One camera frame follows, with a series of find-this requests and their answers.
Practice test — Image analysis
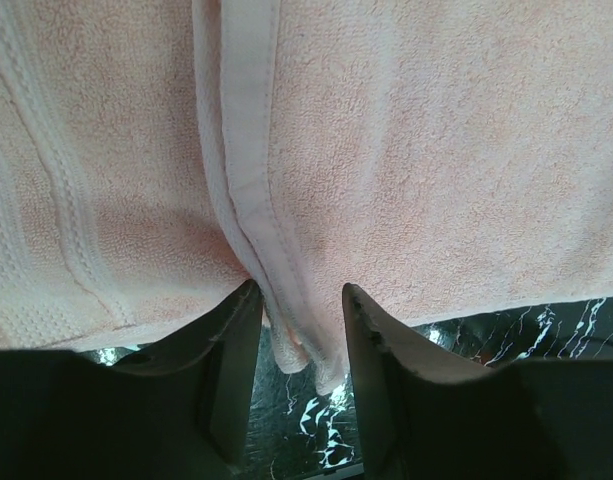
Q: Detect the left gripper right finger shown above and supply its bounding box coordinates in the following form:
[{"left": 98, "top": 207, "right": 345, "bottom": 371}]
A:
[{"left": 342, "top": 283, "right": 613, "bottom": 479}]

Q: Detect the pink towel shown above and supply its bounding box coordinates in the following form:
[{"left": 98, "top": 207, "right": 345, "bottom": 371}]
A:
[{"left": 0, "top": 1, "right": 613, "bottom": 394}]

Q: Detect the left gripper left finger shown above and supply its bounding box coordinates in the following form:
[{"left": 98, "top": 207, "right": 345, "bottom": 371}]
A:
[{"left": 0, "top": 281, "right": 263, "bottom": 479}]

